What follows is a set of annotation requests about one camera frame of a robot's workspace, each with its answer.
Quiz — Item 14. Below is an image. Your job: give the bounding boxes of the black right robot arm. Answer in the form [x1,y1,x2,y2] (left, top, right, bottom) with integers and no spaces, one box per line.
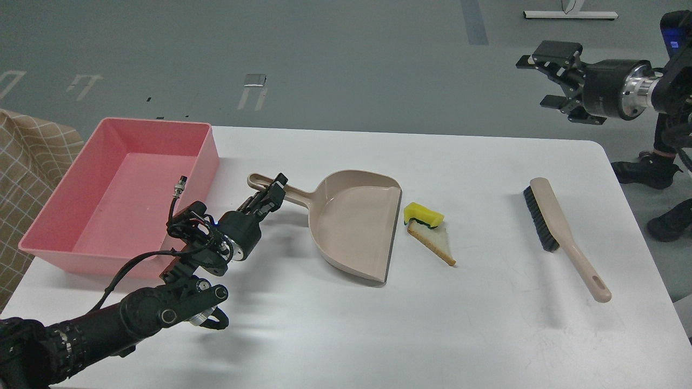
[516,10,691,167]

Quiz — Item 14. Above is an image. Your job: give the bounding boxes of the person black leg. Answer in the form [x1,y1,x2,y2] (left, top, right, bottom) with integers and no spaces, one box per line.
[653,113,681,159]

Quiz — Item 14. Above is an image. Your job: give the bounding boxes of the beige plastic dustpan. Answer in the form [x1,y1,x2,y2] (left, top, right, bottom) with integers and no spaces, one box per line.
[247,169,403,284]

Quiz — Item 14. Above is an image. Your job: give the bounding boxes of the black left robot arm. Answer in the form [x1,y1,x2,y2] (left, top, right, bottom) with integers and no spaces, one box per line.
[2,174,288,388]

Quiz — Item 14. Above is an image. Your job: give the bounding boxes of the toast bread slice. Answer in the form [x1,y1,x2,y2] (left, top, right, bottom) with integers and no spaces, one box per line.
[406,219,456,267]

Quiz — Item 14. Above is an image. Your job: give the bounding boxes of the yellow green sponge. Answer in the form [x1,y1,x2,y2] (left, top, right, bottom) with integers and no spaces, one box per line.
[403,202,444,229]

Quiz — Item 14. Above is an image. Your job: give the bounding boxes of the white table base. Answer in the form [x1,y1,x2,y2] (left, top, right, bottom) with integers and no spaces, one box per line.
[522,1,620,21]

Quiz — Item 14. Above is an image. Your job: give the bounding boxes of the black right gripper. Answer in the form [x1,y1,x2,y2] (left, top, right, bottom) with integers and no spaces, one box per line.
[516,41,652,125]

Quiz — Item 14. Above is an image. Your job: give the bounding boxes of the black shoe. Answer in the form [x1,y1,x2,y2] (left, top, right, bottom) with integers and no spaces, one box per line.
[611,153,682,190]
[647,199,691,242]

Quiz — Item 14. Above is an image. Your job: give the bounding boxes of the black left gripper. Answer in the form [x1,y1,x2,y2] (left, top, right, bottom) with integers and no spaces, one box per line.
[217,173,288,261]

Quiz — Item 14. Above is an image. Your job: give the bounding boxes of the pink plastic bin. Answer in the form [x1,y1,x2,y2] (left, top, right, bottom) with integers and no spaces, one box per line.
[19,118,218,276]

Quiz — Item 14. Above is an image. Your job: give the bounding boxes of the beige brush black bristles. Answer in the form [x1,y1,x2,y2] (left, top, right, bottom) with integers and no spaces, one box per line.
[522,177,613,303]

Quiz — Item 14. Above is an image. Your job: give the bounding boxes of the beige checkered cloth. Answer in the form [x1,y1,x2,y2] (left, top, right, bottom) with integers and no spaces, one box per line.
[1,109,84,308]

